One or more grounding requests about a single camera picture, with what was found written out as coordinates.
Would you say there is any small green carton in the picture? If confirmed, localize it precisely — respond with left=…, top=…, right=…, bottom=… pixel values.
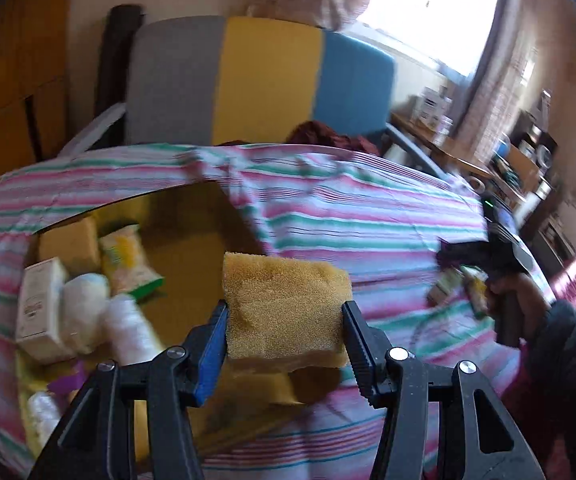
left=428, top=267, right=461, bottom=306

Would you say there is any wooden cabinet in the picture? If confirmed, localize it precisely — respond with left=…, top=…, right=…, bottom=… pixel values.
left=0, top=0, right=76, bottom=201

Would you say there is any striped cloth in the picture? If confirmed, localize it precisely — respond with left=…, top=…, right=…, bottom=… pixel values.
left=0, top=142, right=569, bottom=480

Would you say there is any grey yellow blue armchair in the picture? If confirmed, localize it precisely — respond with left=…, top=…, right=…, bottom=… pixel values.
left=60, top=15, right=449, bottom=181

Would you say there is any purple snack packet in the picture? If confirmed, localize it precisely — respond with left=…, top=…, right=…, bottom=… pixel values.
left=48, top=362, right=88, bottom=396

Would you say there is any window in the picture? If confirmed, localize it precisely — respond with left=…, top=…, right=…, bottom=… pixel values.
left=358, top=0, right=506, bottom=81

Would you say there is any patterned curtain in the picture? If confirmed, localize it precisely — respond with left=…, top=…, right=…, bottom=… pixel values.
left=448, top=0, right=539, bottom=161

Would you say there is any white snack packet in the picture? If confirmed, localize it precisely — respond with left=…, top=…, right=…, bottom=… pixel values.
left=62, top=274, right=111, bottom=356
left=105, top=294, right=161, bottom=363
left=28, top=391, right=63, bottom=441

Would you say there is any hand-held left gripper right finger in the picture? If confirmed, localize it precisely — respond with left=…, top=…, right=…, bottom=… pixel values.
left=342, top=300, right=544, bottom=480

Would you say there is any yellow sponge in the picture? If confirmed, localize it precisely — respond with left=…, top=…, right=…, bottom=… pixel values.
left=38, top=216, right=102, bottom=276
left=222, top=251, right=353, bottom=376

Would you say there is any dark red garment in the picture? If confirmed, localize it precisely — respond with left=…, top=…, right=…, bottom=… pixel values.
left=285, top=120, right=381, bottom=153

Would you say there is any cardboard box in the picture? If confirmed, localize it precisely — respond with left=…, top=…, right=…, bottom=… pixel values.
left=505, top=145, right=544, bottom=186

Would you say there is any white carton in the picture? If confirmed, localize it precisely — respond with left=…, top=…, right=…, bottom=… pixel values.
left=16, top=257, right=76, bottom=363

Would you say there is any yellow box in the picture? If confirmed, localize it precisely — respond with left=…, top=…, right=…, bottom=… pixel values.
left=18, top=180, right=349, bottom=466

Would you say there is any rice cracker packet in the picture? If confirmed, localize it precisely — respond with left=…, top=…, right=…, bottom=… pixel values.
left=98, top=225, right=163, bottom=303

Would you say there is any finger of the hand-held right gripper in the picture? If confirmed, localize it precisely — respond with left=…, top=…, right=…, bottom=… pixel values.
left=437, top=240, right=491, bottom=268

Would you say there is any wooden desk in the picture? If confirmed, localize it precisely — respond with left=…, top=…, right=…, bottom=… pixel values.
left=390, top=110, right=494, bottom=181

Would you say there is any white printed box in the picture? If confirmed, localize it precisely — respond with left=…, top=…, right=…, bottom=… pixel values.
left=413, top=95, right=449, bottom=128

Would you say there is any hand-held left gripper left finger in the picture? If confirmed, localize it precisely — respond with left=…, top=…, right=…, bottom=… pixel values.
left=28, top=300, right=229, bottom=480

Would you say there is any soda cracker packet yellow label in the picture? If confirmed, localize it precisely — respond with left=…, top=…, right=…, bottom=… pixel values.
left=460, top=265, right=491, bottom=318

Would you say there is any person's right hand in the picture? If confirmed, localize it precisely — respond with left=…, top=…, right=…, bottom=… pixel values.
left=485, top=272, right=554, bottom=341

